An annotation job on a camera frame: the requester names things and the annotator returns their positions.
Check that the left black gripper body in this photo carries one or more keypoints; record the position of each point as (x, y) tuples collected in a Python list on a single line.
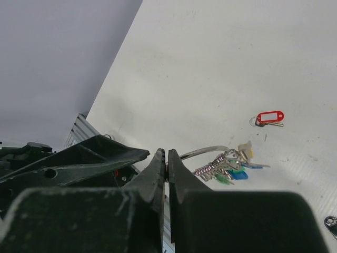
[(15, 158)]

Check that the large keyring with coloured keys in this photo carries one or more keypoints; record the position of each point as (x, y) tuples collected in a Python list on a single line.
[(228, 166)]

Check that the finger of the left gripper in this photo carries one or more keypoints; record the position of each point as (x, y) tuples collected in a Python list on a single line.
[(97, 161)]

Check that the key with red tag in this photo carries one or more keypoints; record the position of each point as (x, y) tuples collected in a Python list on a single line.
[(273, 118)]

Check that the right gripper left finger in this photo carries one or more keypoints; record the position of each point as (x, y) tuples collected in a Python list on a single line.
[(127, 219)]

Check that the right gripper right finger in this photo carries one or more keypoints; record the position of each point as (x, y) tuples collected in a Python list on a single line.
[(204, 220)]

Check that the key with black tag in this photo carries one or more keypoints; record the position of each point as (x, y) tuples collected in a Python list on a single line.
[(331, 224)]

